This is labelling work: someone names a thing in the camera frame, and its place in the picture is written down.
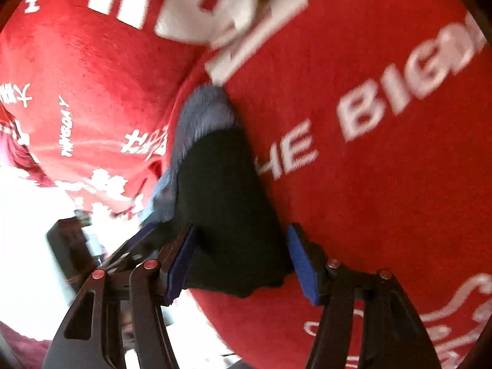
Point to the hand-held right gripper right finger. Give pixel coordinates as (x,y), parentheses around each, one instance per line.
(303,265)

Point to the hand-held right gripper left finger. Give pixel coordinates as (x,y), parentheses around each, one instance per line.
(180,269)

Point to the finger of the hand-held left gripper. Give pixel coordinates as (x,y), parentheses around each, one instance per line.
(132,242)

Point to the black pants with blue trim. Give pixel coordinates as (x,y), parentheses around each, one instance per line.
(226,207)

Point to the person's left forearm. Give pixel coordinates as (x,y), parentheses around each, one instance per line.
(19,348)

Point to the red printed blanket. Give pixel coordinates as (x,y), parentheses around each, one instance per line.
(346,200)

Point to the maroon pillow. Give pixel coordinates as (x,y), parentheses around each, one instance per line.
(21,161)

